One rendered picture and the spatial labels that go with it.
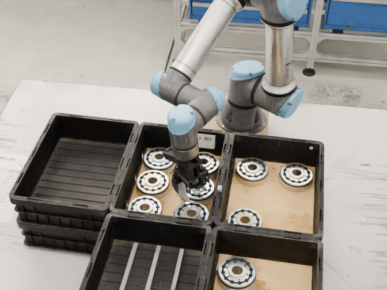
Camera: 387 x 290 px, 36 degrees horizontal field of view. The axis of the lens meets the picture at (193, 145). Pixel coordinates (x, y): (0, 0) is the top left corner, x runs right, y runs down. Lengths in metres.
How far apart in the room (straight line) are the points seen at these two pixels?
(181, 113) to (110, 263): 0.47
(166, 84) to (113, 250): 0.50
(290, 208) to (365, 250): 0.28
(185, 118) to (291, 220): 0.49
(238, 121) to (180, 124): 0.60
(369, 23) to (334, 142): 1.51
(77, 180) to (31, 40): 2.40
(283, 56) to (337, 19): 1.82
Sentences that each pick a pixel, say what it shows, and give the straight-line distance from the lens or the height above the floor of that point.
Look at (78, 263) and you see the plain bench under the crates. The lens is 1.90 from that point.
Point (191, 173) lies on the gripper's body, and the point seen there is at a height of 1.01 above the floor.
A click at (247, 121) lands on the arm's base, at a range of 2.14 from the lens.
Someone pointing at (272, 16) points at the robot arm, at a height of 1.32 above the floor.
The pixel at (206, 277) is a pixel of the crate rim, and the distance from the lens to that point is 1.56.
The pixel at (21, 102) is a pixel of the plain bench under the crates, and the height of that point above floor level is 0.70.
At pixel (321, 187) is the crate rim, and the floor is 0.93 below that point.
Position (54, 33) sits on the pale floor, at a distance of 4.30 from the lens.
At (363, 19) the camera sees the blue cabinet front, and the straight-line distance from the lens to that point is 3.69.
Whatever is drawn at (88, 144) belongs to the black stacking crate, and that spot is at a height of 0.83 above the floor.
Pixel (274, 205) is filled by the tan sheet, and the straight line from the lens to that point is 1.86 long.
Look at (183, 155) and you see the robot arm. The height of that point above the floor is 1.08.
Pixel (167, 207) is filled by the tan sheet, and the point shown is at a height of 0.83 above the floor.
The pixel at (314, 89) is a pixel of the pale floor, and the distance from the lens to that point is 3.74.
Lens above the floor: 2.20
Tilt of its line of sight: 42 degrees down
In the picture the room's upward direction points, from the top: straight up
